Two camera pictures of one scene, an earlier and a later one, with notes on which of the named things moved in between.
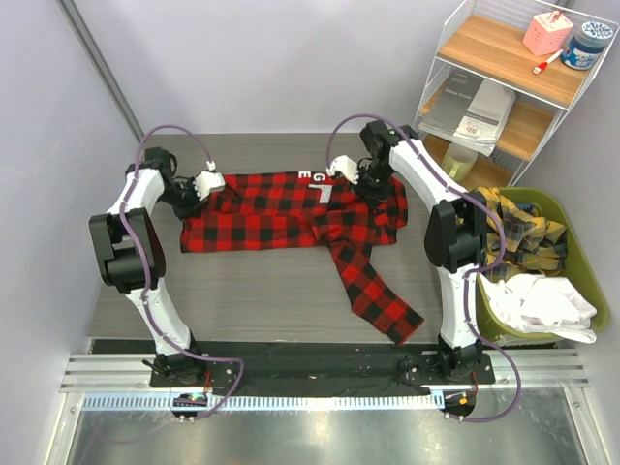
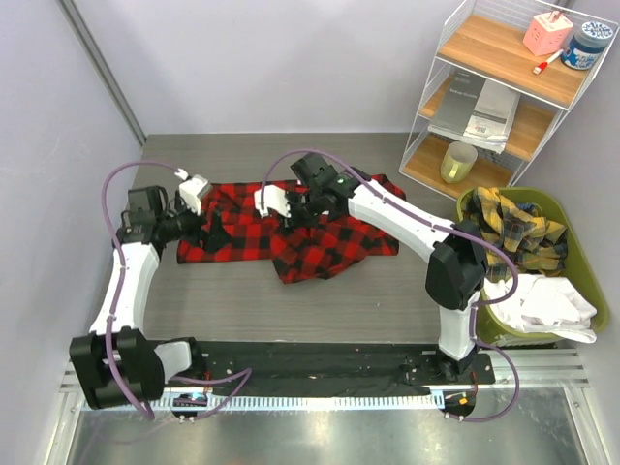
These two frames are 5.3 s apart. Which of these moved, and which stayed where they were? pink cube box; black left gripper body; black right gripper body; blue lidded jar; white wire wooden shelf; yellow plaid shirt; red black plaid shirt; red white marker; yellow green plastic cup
Moved: black left gripper body; black right gripper body; red black plaid shirt
Stayed: yellow plaid shirt; blue lidded jar; pink cube box; red white marker; yellow green plastic cup; white wire wooden shelf
